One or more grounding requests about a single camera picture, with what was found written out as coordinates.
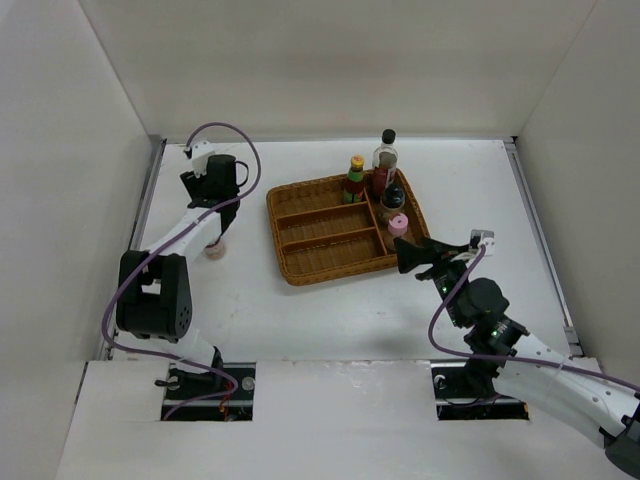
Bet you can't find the spice shaker pink lid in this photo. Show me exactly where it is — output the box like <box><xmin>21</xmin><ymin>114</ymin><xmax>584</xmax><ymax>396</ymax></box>
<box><xmin>384</xmin><ymin>213</ymin><xmax>409</xmax><ymax>252</ymax></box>

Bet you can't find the spice jar red white lid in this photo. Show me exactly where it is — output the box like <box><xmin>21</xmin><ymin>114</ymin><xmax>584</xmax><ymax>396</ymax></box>
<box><xmin>204</xmin><ymin>239</ymin><xmax>226</xmax><ymax>261</ymax></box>

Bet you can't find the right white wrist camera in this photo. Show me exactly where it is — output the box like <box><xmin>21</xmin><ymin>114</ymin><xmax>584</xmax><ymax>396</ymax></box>
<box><xmin>469</xmin><ymin>229</ymin><xmax>496</xmax><ymax>256</ymax></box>

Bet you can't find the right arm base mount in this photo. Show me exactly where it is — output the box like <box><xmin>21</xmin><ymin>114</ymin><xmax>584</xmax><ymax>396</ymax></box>
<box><xmin>430</xmin><ymin>360</ymin><xmax>529</xmax><ymax>421</ymax></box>

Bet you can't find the dark sauce bottle black cap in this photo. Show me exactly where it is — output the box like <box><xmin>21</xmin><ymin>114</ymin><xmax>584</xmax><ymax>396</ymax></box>
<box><xmin>370</xmin><ymin>128</ymin><xmax>400</xmax><ymax>199</ymax></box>

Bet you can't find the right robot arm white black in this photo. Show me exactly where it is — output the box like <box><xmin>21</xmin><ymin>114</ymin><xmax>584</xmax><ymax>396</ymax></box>
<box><xmin>394</xmin><ymin>231</ymin><xmax>639</xmax><ymax>478</ymax></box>

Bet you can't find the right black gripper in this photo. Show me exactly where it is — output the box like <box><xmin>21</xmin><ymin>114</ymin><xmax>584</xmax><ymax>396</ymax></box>
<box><xmin>393</xmin><ymin>236</ymin><xmax>470</xmax><ymax>327</ymax></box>

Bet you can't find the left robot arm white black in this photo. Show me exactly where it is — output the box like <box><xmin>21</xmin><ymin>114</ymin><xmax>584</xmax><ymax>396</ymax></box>
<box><xmin>116</xmin><ymin>154</ymin><xmax>244</xmax><ymax>399</ymax></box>

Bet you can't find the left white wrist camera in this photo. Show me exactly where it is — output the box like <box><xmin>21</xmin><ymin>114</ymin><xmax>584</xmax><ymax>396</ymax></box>
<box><xmin>183</xmin><ymin>140</ymin><xmax>215</xmax><ymax>177</ymax></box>

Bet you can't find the green bottle yellow cap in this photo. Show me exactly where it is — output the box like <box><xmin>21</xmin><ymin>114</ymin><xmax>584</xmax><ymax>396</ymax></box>
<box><xmin>343</xmin><ymin>155</ymin><xmax>365</xmax><ymax>204</ymax></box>

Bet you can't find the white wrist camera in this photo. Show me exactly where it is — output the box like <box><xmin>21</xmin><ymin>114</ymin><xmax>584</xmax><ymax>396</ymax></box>
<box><xmin>469</xmin><ymin>229</ymin><xmax>496</xmax><ymax>256</ymax></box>
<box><xmin>183</xmin><ymin>140</ymin><xmax>215</xmax><ymax>177</ymax></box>

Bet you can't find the brown wicker divided tray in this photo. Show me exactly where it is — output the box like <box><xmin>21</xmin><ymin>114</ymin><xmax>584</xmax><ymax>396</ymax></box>
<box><xmin>265</xmin><ymin>168</ymin><xmax>433</xmax><ymax>287</ymax></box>

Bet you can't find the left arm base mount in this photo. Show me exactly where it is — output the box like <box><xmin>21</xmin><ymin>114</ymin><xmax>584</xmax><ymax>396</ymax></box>
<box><xmin>154</xmin><ymin>363</ymin><xmax>257</xmax><ymax>422</ymax></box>

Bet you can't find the pepper grinder black top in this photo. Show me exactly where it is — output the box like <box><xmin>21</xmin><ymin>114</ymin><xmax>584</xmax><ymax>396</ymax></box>
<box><xmin>377</xmin><ymin>183</ymin><xmax>406</xmax><ymax>226</ymax></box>

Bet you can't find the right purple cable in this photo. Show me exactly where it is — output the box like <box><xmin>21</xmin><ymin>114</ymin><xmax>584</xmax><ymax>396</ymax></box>
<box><xmin>429</xmin><ymin>244</ymin><xmax>640</xmax><ymax>394</ymax></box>

